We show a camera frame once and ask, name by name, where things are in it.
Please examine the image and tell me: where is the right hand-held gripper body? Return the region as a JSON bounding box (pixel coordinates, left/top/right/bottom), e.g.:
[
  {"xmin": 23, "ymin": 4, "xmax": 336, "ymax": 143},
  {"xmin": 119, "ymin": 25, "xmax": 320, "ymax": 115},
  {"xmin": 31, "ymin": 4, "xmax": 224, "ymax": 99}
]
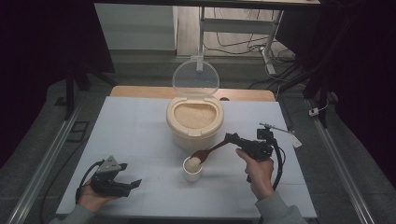
[{"xmin": 237, "ymin": 122, "xmax": 295, "ymax": 161}]

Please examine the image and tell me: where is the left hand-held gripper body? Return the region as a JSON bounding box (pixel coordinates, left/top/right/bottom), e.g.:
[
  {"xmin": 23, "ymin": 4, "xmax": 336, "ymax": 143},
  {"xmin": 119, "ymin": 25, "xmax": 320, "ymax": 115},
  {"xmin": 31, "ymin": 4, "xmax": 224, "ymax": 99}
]
[{"xmin": 90, "ymin": 155, "xmax": 132, "ymax": 198}]

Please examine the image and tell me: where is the brown wooden spoon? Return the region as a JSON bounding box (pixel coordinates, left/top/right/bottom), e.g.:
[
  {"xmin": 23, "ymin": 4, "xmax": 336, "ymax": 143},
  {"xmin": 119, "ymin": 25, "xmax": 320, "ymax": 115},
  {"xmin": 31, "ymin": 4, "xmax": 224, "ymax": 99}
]
[{"xmin": 190, "ymin": 139, "xmax": 232, "ymax": 165}]

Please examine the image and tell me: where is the beige rice container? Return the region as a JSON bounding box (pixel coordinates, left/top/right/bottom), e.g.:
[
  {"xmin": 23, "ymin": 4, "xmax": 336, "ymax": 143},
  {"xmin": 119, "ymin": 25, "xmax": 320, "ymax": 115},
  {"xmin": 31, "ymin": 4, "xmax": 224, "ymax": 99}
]
[{"xmin": 165, "ymin": 95, "xmax": 225, "ymax": 153}]

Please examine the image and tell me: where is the small rice heap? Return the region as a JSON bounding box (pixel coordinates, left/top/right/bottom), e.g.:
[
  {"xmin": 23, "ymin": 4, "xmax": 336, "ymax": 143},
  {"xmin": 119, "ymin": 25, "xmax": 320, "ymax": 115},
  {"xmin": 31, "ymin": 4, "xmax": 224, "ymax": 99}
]
[{"xmin": 185, "ymin": 156, "xmax": 203, "ymax": 174}]

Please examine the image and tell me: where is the white cup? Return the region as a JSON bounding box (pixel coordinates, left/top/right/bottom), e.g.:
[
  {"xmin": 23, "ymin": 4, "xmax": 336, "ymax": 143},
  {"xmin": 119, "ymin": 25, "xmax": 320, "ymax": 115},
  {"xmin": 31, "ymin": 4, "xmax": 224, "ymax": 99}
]
[{"xmin": 182, "ymin": 156, "xmax": 204, "ymax": 184}]

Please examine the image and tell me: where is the person's left hand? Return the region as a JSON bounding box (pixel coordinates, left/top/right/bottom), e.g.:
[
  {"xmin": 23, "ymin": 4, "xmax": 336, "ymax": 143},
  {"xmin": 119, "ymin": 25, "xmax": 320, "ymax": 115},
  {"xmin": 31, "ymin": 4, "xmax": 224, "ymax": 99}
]
[{"xmin": 77, "ymin": 178, "xmax": 120, "ymax": 215}]

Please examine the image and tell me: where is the person's right hand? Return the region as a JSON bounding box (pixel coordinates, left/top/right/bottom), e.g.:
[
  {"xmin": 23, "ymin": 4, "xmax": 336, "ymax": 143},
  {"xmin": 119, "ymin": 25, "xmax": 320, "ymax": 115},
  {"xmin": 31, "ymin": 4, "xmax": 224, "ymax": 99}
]
[{"xmin": 234, "ymin": 147, "xmax": 276, "ymax": 202}]

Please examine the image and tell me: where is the white paper tag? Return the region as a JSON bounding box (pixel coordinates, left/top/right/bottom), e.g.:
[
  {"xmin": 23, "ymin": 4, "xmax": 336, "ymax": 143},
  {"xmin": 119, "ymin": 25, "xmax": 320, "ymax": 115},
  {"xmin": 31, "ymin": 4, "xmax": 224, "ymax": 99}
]
[{"xmin": 289, "ymin": 133, "xmax": 304, "ymax": 149}]

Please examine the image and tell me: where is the white table mat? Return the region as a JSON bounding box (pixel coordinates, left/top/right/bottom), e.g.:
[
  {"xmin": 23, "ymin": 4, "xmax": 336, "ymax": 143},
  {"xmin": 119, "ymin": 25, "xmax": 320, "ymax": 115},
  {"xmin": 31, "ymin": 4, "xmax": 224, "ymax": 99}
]
[{"xmin": 55, "ymin": 95, "xmax": 318, "ymax": 219}]

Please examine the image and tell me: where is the clear round container lid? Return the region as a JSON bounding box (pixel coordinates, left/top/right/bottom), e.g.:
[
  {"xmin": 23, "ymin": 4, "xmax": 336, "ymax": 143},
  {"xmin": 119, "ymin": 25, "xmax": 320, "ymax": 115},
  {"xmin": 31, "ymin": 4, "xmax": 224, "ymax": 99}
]
[{"xmin": 171, "ymin": 58, "xmax": 221, "ymax": 98}]

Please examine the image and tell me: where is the black metal stand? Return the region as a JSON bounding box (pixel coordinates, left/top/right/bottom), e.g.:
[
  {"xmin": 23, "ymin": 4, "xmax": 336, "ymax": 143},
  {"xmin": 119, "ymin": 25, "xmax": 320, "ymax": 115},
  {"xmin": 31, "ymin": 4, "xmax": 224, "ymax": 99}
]
[
  {"xmin": 278, "ymin": 18, "xmax": 359, "ymax": 129},
  {"xmin": 63, "ymin": 43, "xmax": 119, "ymax": 121}
]

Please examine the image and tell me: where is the dark curtain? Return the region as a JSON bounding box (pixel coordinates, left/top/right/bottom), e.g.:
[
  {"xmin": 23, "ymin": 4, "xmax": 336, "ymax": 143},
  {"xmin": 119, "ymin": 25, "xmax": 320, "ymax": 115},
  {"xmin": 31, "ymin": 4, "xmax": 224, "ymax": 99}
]
[
  {"xmin": 275, "ymin": 0, "xmax": 396, "ymax": 191},
  {"xmin": 0, "ymin": 0, "xmax": 117, "ymax": 171}
]

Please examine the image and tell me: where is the left hand-held gripper cable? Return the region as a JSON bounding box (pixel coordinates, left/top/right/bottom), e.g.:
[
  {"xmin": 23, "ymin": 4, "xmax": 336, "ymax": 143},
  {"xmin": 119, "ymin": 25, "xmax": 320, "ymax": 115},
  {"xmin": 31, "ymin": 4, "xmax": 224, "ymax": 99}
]
[{"xmin": 75, "ymin": 160, "xmax": 104, "ymax": 204}]

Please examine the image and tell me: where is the hand-held gripper cable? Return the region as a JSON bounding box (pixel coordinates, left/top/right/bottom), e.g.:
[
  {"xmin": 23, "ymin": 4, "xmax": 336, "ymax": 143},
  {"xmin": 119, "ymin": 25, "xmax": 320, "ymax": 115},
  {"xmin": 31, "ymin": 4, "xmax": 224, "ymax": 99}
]
[
  {"xmin": 75, "ymin": 160, "xmax": 104, "ymax": 204},
  {"xmin": 271, "ymin": 139, "xmax": 287, "ymax": 191}
]

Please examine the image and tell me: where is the right hand-held gripper cable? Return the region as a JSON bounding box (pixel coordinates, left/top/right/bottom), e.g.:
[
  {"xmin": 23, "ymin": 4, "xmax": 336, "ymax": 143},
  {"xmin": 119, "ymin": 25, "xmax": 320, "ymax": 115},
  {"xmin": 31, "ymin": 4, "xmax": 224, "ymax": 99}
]
[{"xmin": 271, "ymin": 139, "xmax": 287, "ymax": 191}]

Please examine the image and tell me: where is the aluminium rail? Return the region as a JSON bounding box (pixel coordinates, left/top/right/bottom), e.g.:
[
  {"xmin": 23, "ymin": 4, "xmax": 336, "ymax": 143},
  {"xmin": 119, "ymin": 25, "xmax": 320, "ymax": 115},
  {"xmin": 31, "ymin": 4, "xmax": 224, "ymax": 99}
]
[
  {"xmin": 305, "ymin": 98, "xmax": 376, "ymax": 224},
  {"xmin": 6, "ymin": 104, "xmax": 83, "ymax": 224}
]

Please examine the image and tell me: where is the tangle of black cables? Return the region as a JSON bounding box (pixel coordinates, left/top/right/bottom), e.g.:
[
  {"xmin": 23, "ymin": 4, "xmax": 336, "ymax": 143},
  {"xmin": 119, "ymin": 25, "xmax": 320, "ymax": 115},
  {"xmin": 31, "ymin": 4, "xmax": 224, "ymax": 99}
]
[{"xmin": 204, "ymin": 7, "xmax": 297, "ymax": 64}]

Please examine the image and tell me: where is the white desk frame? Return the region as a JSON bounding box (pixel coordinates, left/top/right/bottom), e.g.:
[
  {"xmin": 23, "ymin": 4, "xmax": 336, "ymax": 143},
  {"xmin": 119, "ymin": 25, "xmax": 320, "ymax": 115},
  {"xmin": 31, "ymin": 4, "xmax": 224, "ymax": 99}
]
[{"xmin": 197, "ymin": 6, "xmax": 285, "ymax": 76}]

